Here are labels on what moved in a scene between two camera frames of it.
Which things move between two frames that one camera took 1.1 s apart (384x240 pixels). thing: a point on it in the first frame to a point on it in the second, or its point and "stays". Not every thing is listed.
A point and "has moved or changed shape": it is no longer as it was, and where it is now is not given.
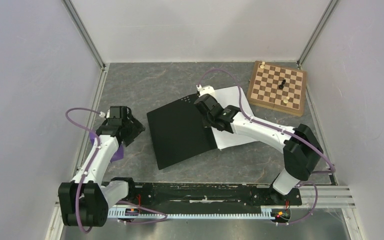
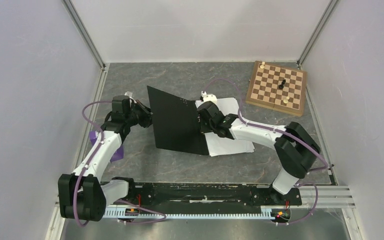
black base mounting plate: (203, 196) stays
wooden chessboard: (278, 87) stays
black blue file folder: (179, 132) has moved or changed shape
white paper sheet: (231, 96) to (217, 146)
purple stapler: (118, 155) stays
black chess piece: (281, 86) stays
